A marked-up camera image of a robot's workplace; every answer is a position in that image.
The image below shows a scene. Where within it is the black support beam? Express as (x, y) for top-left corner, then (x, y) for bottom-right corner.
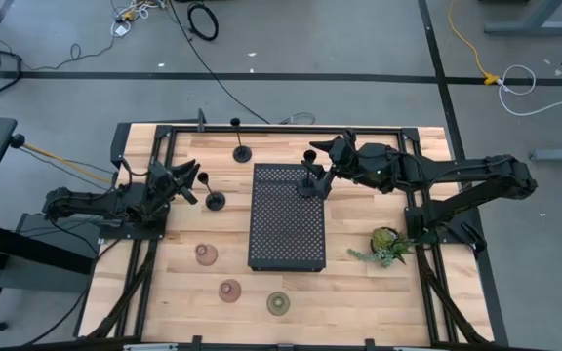
(0, 216), (95, 276)

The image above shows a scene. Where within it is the potted green succulent plant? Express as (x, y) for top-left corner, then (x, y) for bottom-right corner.
(347, 226), (417, 269)

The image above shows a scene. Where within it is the grey desk leg frame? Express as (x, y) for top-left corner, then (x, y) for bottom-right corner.
(483, 0), (562, 37)

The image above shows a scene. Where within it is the black aluminium table frame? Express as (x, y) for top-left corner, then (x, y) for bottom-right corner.
(78, 121), (509, 351)

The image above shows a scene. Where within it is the pink glass candle holder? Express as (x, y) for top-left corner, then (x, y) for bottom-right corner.
(194, 243), (220, 267)
(218, 278), (243, 304)

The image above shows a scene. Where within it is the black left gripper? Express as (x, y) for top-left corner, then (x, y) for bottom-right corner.
(148, 158), (202, 206)

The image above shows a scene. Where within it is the grey desk foot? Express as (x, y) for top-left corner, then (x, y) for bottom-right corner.
(529, 147), (562, 164)

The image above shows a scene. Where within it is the grey cable loop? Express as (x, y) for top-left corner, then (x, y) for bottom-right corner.
(279, 111), (317, 126)

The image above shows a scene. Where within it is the white adapter cable cluster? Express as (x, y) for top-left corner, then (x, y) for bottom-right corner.
(109, 0), (166, 38)

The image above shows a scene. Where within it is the black metal candlestick holder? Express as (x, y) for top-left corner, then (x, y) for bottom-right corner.
(229, 116), (254, 165)
(295, 149), (319, 199)
(196, 171), (227, 213)

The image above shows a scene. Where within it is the long black floor cable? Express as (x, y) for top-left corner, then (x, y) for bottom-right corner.
(167, 0), (271, 125)

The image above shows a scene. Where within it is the green glass candle holder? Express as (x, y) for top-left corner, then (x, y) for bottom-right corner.
(265, 291), (292, 317)

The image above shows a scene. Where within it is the thin black floor cable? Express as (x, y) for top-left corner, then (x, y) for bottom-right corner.
(20, 34), (117, 72)

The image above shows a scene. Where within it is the yellow extension cord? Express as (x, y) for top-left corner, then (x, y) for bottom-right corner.
(448, 0), (501, 87)

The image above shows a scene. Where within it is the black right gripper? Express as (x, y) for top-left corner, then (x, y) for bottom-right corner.
(308, 128), (368, 201)

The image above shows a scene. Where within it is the coiled black cable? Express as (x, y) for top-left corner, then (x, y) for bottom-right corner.
(186, 2), (221, 42)

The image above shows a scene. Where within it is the thin yellow cable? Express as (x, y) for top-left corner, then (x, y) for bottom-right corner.
(21, 140), (114, 185)

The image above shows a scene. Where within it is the black perforated metal tray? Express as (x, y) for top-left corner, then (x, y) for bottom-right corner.
(247, 163), (327, 273)

